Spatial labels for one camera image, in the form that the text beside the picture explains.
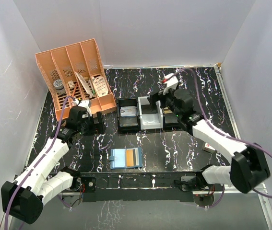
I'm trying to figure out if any gold orange credit card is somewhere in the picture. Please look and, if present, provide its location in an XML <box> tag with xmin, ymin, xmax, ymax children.
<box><xmin>126</xmin><ymin>148</ymin><xmax>140</xmax><ymax>168</ymax></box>

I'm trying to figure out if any blue leather card holder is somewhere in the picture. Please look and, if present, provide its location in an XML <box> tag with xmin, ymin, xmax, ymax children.
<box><xmin>109</xmin><ymin>147</ymin><xmax>142</xmax><ymax>169</ymax></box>

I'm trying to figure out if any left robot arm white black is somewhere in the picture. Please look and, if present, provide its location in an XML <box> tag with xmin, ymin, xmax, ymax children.
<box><xmin>1</xmin><ymin>96</ymin><xmax>106</xmax><ymax>229</ymax></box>

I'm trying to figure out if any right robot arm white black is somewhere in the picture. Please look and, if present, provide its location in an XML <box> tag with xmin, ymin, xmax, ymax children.
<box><xmin>148</xmin><ymin>89</ymin><xmax>271</xmax><ymax>194</ymax></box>

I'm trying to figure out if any silver card in tray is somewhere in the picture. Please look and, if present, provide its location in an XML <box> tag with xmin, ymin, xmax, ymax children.
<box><xmin>120</xmin><ymin>106</ymin><xmax>137</xmax><ymax>117</ymax></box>

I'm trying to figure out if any white plastic bin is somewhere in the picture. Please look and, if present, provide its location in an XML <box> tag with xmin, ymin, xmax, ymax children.
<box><xmin>138</xmin><ymin>96</ymin><xmax>164</xmax><ymax>130</ymax></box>

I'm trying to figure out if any black tray right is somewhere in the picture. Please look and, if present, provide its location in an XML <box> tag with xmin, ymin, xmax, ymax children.
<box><xmin>162</xmin><ymin>107</ymin><xmax>182</xmax><ymax>131</ymax></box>

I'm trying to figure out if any black tray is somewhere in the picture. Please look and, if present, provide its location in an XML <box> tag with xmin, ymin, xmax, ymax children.
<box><xmin>117</xmin><ymin>98</ymin><xmax>141</xmax><ymax>134</ymax></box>
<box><xmin>162</xmin><ymin>107</ymin><xmax>182</xmax><ymax>131</ymax></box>

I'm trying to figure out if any black tray left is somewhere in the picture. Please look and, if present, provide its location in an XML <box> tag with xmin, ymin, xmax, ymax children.
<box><xmin>117</xmin><ymin>98</ymin><xmax>141</xmax><ymax>134</ymax></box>

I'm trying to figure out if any white paper packet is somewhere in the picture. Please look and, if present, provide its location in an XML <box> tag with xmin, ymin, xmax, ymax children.
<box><xmin>75</xmin><ymin>72</ymin><xmax>93</xmax><ymax>98</ymax></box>

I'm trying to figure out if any white labelled blister pack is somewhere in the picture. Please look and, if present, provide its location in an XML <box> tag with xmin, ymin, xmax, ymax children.
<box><xmin>93</xmin><ymin>75</ymin><xmax>109</xmax><ymax>97</ymax></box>

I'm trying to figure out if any small white eraser box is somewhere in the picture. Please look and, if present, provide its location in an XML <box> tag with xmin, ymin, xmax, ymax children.
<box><xmin>68</xmin><ymin>80</ymin><xmax>75</xmax><ymax>89</ymax></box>

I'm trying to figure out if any roll of tape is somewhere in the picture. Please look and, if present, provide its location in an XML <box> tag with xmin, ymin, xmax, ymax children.
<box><xmin>53</xmin><ymin>79</ymin><xmax>66</xmax><ymax>94</ymax></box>

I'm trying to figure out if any orange plastic file organizer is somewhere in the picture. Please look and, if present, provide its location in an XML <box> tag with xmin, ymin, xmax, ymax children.
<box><xmin>35</xmin><ymin>39</ymin><xmax>117</xmax><ymax>119</ymax></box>

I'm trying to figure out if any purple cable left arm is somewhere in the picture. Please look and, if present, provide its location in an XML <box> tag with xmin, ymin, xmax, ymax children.
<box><xmin>0</xmin><ymin>95</ymin><xmax>79</xmax><ymax>230</ymax></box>

